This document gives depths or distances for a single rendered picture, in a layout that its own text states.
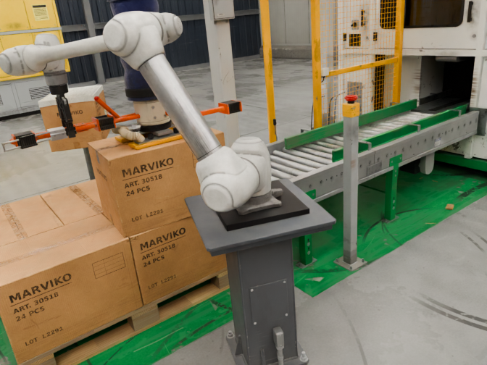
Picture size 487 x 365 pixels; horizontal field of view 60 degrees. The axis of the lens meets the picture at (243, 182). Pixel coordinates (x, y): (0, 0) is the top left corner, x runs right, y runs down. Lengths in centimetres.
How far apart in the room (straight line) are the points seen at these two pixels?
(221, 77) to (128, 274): 192
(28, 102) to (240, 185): 826
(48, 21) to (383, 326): 843
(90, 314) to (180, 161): 85
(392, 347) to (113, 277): 135
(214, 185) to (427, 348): 132
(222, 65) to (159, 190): 169
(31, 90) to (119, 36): 805
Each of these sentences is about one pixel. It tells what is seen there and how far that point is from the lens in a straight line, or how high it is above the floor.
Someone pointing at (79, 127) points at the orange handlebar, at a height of 108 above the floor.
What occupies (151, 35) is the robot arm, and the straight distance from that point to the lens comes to 151.
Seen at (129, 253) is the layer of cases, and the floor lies 47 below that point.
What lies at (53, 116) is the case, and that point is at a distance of 360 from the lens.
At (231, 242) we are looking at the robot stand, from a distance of 152.
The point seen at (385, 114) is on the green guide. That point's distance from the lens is 391.
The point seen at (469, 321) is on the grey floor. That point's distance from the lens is 246.
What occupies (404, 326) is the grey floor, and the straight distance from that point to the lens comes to 235.
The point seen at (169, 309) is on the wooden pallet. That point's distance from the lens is 248.
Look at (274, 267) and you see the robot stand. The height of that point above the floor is 52.
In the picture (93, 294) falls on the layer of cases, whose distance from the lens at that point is 219.
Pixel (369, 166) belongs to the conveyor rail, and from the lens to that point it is 291.
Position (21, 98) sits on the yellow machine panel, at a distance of 947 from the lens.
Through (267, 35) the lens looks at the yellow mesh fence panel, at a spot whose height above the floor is 134.
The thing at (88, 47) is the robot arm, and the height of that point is 143.
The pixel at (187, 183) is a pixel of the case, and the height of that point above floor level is 73.
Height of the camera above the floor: 149
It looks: 21 degrees down
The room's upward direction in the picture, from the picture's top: 5 degrees counter-clockwise
